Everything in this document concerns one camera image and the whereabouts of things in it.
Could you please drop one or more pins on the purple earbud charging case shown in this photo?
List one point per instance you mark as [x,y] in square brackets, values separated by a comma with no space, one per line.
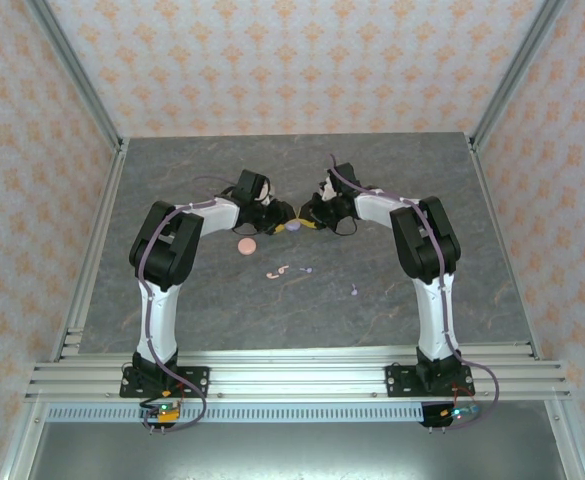
[293,226]

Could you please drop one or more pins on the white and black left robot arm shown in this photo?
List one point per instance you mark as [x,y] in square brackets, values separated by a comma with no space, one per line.
[159,315]

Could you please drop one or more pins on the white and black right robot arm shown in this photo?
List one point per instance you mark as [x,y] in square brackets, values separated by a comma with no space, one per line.
[434,315]

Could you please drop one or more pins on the grey metal sheet panel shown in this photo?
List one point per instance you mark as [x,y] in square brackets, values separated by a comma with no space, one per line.
[292,450]

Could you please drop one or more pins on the wide aluminium base rail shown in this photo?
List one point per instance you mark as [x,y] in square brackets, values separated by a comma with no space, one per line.
[297,375]

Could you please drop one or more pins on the aluminium table side rail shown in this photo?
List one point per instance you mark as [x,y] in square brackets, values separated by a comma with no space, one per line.
[504,250]
[89,250]

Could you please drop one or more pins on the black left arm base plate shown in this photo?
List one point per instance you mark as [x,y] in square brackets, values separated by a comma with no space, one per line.
[197,382]

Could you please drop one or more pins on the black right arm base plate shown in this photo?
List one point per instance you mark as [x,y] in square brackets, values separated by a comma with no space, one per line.
[402,382]

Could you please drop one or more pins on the aluminium frame corner post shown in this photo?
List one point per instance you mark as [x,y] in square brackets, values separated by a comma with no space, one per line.
[74,75]
[519,75]

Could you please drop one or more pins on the aluminium lower frame rail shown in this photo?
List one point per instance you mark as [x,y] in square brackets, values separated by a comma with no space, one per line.
[19,450]
[569,450]

